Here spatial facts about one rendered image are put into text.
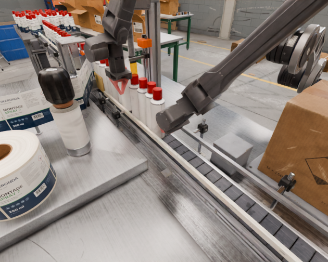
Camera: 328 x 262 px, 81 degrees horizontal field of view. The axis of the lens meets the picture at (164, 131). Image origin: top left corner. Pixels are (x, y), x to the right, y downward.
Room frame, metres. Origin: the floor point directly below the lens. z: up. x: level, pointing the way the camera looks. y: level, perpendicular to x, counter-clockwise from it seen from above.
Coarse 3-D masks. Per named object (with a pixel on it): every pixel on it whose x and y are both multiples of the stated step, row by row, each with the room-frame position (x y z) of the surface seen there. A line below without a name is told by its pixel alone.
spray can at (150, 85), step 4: (148, 84) 0.63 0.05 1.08; (152, 84) 0.63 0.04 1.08; (148, 88) 0.63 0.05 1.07; (152, 88) 0.63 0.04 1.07; (148, 92) 0.63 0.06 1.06; (152, 92) 0.63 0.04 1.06; (148, 96) 0.63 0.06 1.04; (152, 96) 0.62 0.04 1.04; (148, 100) 0.62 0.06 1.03; (148, 104) 0.62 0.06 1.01; (148, 108) 0.62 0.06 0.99; (148, 112) 0.62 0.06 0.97; (148, 116) 0.63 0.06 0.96; (148, 120) 0.63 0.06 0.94; (148, 124) 0.63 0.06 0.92
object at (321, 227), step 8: (184, 128) 0.54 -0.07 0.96; (192, 136) 0.50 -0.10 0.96; (200, 144) 0.47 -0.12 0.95; (208, 144) 0.46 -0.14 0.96; (216, 152) 0.42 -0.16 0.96; (224, 160) 0.39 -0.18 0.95; (232, 160) 0.39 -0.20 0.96; (240, 168) 0.36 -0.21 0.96; (248, 176) 0.33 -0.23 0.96; (256, 184) 0.31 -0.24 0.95; (264, 184) 0.30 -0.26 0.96; (272, 192) 0.28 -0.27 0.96; (280, 200) 0.26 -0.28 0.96; (288, 200) 0.26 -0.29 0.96; (288, 208) 0.24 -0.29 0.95; (296, 208) 0.24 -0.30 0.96; (304, 216) 0.22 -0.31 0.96; (312, 224) 0.21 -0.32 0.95; (320, 224) 0.20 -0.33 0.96
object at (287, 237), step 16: (176, 144) 0.55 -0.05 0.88; (192, 160) 0.47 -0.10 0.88; (192, 176) 0.40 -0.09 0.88; (208, 176) 0.40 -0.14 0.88; (208, 192) 0.34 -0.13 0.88; (224, 192) 0.34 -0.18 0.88; (240, 192) 0.34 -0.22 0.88; (256, 208) 0.29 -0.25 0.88; (272, 224) 0.24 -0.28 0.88; (288, 240) 0.20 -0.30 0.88; (304, 256) 0.17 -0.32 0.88; (320, 256) 0.17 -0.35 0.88
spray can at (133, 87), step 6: (132, 78) 0.71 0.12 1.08; (138, 78) 0.72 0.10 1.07; (132, 84) 0.71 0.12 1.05; (138, 84) 0.72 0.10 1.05; (132, 90) 0.70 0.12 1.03; (132, 96) 0.70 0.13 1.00; (132, 102) 0.70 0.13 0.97; (132, 108) 0.70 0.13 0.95; (138, 108) 0.70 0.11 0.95; (138, 114) 0.70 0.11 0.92
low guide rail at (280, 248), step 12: (108, 96) 0.88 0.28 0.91; (120, 108) 0.77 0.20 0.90; (132, 120) 0.69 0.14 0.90; (180, 156) 0.45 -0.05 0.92; (192, 168) 0.40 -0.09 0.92; (204, 180) 0.35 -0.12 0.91; (216, 192) 0.32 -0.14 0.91; (228, 204) 0.28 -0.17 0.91; (240, 216) 0.25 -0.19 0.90; (252, 228) 0.22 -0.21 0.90; (276, 240) 0.19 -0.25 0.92; (288, 252) 0.17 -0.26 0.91
